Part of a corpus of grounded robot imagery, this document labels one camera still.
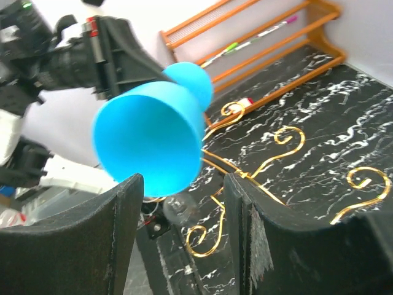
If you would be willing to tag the clear glass wine glass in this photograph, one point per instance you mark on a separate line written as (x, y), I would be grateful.
(181, 209)

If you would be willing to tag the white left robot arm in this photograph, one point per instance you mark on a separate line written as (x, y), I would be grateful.
(24, 163)

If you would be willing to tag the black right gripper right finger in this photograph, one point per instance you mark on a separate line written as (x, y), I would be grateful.
(276, 250)

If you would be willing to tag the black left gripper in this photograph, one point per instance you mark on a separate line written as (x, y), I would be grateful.
(107, 56)

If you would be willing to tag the pink capped marker pen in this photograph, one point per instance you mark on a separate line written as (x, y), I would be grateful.
(278, 26)

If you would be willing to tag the orange wooden shelf rack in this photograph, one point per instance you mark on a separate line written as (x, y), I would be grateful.
(317, 13)

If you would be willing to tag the small white red box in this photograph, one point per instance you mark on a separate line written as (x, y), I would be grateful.
(242, 103)

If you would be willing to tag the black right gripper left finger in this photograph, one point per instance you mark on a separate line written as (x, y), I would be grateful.
(83, 250)

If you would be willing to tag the blue plastic wine glass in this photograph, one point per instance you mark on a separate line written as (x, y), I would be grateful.
(156, 130)

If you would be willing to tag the green capped marker pen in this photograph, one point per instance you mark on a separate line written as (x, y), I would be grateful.
(231, 48)

